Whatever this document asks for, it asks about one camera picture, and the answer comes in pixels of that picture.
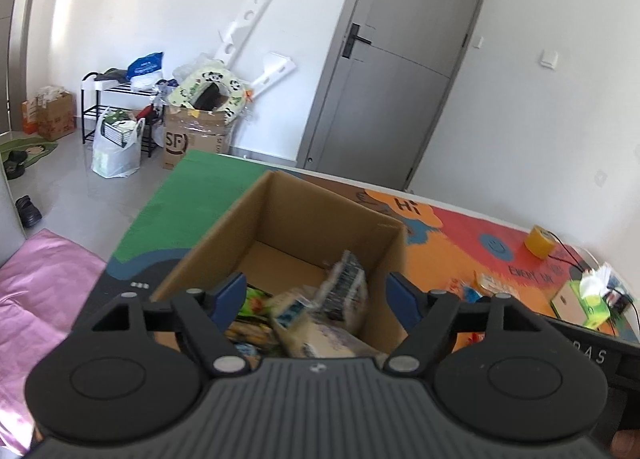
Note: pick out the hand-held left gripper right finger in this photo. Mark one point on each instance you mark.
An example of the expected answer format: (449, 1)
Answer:
(402, 296)

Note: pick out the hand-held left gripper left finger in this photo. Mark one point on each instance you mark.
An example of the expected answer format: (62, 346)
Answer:
(230, 296)

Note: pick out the small green snack packet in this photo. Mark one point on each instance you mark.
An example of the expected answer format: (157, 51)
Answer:
(255, 300)

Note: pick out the yellow snack packet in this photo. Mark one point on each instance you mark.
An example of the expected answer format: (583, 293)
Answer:
(250, 333)

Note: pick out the grey white bread packet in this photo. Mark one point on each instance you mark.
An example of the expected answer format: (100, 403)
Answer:
(345, 284)

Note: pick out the blue snack packet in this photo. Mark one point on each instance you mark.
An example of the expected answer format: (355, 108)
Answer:
(471, 294)

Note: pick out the small red snack packet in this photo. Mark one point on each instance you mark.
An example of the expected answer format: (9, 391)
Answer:
(472, 337)

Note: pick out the long white bread packet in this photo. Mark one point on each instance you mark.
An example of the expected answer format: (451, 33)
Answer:
(310, 329)

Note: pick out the beige cookie packet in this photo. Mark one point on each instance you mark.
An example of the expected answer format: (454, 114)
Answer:
(492, 281)

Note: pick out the person's right hand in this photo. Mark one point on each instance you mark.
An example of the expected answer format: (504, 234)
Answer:
(627, 446)

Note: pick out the black power adapter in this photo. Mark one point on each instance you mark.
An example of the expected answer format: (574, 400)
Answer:
(616, 301)

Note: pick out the colourful printed table mat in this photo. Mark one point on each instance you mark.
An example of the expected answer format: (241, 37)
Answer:
(450, 239)

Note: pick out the green tissue box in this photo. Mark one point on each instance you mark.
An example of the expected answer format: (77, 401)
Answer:
(580, 299)

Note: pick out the yellow tape roll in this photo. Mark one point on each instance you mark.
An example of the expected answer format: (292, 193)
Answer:
(539, 241)

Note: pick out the large printed cardboard box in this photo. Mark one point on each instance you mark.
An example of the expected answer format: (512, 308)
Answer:
(200, 139)

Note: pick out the white plastic bag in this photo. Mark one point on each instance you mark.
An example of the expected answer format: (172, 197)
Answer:
(115, 156)

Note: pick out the pink blanket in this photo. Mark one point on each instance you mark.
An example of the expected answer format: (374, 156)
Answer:
(45, 289)

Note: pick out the grey door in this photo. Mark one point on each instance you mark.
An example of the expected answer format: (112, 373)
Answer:
(390, 89)

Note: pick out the panda print seat cushion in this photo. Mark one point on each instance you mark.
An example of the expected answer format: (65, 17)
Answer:
(192, 86)

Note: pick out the black shoe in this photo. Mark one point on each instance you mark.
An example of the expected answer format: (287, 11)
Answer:
(29, 211)

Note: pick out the black shoe rack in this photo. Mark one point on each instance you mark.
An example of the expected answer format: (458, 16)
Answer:
(95, 111)

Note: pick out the short white board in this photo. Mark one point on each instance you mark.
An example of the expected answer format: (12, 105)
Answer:
(275, 71)

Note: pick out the blue plastic bag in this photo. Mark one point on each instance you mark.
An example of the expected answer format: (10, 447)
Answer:
(145, 69)

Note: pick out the green floor rug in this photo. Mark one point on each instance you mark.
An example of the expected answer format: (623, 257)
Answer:
(37, 146)

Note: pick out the small brown cardboard box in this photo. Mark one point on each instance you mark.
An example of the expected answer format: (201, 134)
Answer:
(57, 116)

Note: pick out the black slippers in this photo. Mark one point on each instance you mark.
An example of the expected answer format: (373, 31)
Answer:
(15, 164)

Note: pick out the orange cardboard box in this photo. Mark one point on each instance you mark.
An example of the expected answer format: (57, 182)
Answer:
(29, 116)

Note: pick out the tall white perforated board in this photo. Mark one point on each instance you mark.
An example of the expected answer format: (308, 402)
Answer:
(245, 24)

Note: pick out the white wall socket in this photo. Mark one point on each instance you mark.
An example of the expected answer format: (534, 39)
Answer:
(600, 177)

